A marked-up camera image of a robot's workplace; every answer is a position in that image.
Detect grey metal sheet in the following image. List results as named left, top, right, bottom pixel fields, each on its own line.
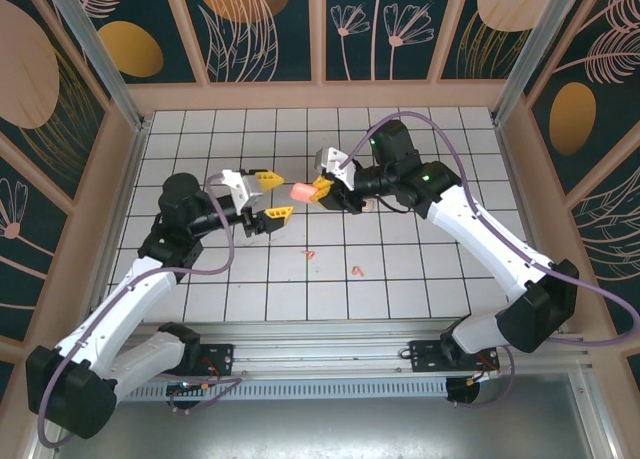
left=29, top=373, right=601, bottom=459

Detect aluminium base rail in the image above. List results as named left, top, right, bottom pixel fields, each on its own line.
left=134, top=321, right=592, bottom=381

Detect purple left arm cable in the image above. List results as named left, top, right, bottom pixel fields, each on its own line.
left=37, top=173, right=245, bottom=450

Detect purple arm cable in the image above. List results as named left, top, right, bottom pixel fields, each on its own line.
left=37, top=173, right=245, bottom=450
left=344, top=110, right=640, bottom=411

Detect grey slotted cable duct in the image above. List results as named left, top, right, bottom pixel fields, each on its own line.
left=117, top=377, right=450, bottom=401

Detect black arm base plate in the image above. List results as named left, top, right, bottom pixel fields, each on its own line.
left=198, top=342, right=236, bottom=378
left=408, top=338, right=452, bottom=374

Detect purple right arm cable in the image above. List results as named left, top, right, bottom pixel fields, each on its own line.
left=344, top=110, right=640, bottom=411

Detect aluminium frame post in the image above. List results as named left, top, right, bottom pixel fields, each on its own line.
left=491, top=0, right=587, bottom=126
left=42, top=0, right=152, bottom=131

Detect pink earbud charging case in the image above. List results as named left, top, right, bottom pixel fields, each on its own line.
left=291, top=181, right=321, bottom=203

